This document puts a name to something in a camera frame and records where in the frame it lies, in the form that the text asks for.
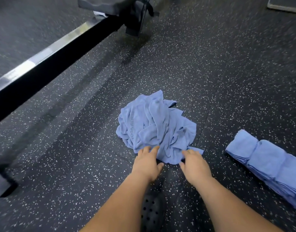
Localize person's right hand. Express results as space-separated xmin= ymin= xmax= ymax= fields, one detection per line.
xmin=179 ymin=149 xmax=214 ymax=188

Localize person's left hand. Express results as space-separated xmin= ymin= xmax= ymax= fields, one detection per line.
xmin=131 ymin=145 xmax=164 ymax=183

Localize blue towel pile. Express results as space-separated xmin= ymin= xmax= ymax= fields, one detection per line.
xmin=116 ymin=90 xmax=205 ymax=165

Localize person's right forearm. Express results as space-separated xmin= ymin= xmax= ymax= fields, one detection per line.
xmin=194 ymin=176 xmax=284 ymax=232

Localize person's left forearm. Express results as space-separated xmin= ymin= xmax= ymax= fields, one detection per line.
xmin=80 ymin=172 xmax=161 ymax=232

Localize person's black clog shoe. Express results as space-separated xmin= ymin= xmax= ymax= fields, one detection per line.
xmin=141 ymin=193 xmax=163 ymax=232

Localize black ski trainer wooden-edged platform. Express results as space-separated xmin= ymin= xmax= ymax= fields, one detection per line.
xmin=267 ymin=0 xmax=296 ymax=15

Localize black rowing machine with rail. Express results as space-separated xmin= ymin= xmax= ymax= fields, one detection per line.
xmin=0 ymin=0 xmax=161 ymax=198

